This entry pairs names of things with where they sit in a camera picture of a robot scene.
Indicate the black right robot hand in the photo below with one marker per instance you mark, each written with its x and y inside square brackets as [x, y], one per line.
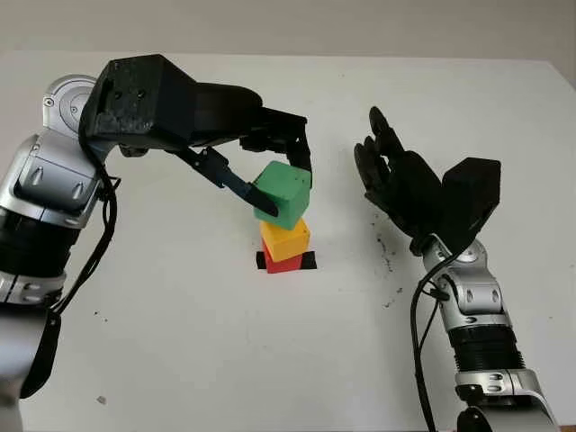
[409, 189]

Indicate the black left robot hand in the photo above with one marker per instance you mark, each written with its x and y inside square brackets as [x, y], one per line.
[225, 112]

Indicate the green wooden block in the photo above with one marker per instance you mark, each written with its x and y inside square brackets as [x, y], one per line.
[288, 189]

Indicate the yellow wooden block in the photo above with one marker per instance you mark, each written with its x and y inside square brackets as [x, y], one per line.
[285, 240]

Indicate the red wooden block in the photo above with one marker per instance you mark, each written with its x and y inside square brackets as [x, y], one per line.
[283, 265]

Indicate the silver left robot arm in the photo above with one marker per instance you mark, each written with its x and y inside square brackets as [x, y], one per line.
[40, 189]

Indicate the black tape strip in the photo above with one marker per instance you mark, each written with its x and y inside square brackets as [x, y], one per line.
[309, 261]

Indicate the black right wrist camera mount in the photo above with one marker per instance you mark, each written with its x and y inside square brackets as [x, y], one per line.
[472, 198]

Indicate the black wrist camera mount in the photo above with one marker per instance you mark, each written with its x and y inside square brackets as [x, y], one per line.
[135, 99]
[472, 198]

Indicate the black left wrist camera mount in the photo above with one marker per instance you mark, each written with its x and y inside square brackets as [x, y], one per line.
[135, 99]

